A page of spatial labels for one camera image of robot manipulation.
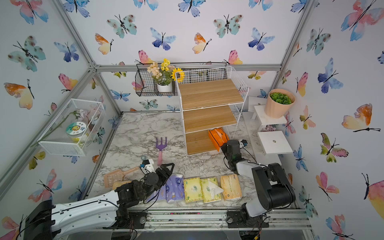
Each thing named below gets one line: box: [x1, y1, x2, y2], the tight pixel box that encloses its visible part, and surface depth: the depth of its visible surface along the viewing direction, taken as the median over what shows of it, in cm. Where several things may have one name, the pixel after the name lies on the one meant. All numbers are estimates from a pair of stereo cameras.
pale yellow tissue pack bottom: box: [200, 176, 224, 204], surface depth 80 cm
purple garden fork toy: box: [156, 137, 168, 166], surface depth 103 cm
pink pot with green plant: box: [265, 88, 296, 119], surface depth 82 cm
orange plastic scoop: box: [103, 166, 140, 189], surface depth 90 cm
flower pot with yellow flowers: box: [147, 58, 186, 93], surface depth 86 cm
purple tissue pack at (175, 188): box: [166, 174, 185, 204], surface depth 82 cm
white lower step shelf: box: [255, 130, 293, 163], surface depth 86 cm
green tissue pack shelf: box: [183, 177, 204, 204], surface depth 80 cm
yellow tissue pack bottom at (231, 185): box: [220, 174, 243, 201], surface depth 82 cm
